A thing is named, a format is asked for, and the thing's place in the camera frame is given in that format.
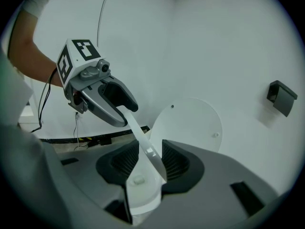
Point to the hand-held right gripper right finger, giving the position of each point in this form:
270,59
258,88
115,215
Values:
209,190

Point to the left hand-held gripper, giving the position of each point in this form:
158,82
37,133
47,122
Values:
76,63

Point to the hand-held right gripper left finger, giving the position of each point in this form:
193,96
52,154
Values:
90,175

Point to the person's left forearm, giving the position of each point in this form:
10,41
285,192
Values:
31,54

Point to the white round disc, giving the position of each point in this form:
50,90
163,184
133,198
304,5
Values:
190,125

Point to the black power strip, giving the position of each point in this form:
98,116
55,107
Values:
100,142

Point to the person's beige shirt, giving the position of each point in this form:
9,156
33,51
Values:
14,99

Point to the black wall paper holder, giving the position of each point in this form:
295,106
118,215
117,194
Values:
283,99

